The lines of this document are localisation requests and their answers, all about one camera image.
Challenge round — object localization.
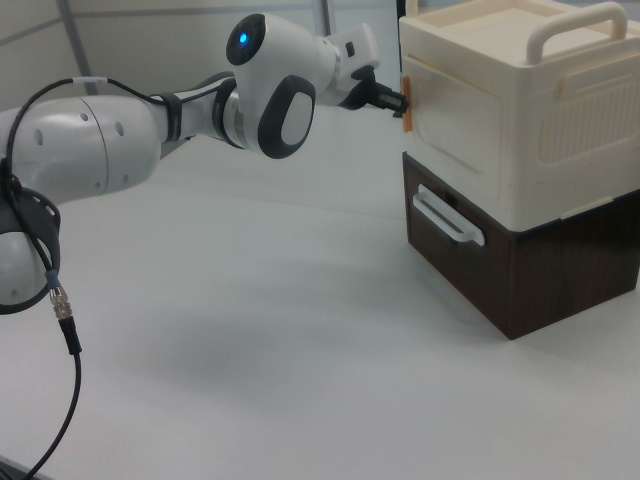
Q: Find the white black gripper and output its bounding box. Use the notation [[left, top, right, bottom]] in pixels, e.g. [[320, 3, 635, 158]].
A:
[[326, 23, 412, 120]]

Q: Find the cream cabinet door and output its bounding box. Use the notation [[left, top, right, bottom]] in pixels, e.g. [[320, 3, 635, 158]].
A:
[[401, 53, 507, 209]]

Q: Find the cream plastic cabinet body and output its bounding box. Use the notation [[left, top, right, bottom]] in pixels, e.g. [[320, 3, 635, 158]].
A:
[[398, 0, 640, 235]]

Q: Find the dark brown drawer box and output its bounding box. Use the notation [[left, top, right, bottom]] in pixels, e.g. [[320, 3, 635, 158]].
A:
[[401, 151, 640, 342]]

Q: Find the orange door handle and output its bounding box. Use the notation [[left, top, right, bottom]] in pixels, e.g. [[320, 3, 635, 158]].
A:
[[400, 75, 414, 134]]

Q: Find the white drawer handle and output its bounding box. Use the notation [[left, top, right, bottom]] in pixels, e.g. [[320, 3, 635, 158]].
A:
[[409, 183, 486, 248]]

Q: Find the cream cabinet carry handle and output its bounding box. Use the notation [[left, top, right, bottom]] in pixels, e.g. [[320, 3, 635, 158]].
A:
[[525, 0, 630, 67]]

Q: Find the grey partition frame post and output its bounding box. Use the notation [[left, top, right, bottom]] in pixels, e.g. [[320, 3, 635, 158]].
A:
[[53, 0, 100, 97]]

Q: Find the black robot cable with connector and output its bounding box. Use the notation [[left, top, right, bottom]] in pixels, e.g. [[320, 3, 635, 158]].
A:
[[0, 76, 174, 480]]

